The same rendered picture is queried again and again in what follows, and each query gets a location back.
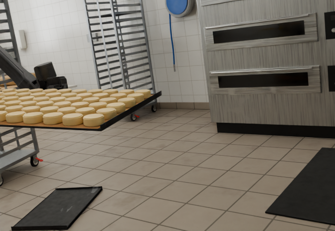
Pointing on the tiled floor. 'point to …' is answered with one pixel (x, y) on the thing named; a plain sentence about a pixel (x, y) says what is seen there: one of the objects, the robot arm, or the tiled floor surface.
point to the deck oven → (269, 55)
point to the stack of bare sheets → (59, 209)
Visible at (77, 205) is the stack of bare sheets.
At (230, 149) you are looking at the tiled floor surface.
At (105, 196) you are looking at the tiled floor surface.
